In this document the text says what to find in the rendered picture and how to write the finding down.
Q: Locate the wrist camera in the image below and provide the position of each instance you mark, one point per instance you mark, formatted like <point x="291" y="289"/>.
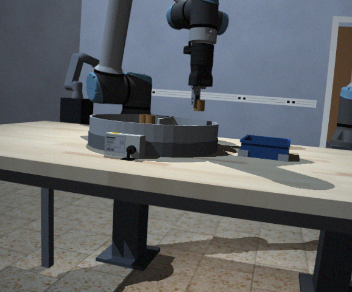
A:
<point x="187" y="50"/>

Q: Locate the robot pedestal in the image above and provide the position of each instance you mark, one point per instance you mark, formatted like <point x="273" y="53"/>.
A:
<point x="130" y="225"/>
<point x="334" y="261"/>

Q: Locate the blue crate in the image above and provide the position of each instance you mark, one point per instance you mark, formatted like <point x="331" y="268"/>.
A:
<point x="264" y="147"/>

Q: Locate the grey turntable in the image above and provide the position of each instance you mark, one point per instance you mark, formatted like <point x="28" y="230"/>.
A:
<point x="182" y="140"/>

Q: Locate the black box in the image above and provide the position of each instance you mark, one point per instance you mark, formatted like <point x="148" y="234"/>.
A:
<point x="72" y="111"/>

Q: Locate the white control box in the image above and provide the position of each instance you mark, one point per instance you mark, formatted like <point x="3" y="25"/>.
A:
<point x="115" y="144"/>

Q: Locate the grey jointed stand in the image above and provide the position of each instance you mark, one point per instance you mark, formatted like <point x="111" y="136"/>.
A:
<point x="72" y="70"/>

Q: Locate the grey corner guide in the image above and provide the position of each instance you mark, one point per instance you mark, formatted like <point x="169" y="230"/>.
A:
<point x="283" y="157"/>
<point x="243" y="152"/>

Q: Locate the white wall rail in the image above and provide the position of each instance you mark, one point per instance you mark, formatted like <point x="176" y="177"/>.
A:
<point x="255" y="98"/>

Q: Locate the wooden table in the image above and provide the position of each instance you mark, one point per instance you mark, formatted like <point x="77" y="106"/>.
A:
<point x="72" y="158"/>

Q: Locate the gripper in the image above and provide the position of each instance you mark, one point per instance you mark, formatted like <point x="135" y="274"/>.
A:
<point x="202" y="67"/>

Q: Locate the brown door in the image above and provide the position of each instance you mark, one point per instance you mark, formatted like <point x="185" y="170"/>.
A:
<point x="345" y="76"/>

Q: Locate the white door frame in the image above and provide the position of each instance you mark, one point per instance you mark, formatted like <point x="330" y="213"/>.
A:
<point x="346" y="20"/>

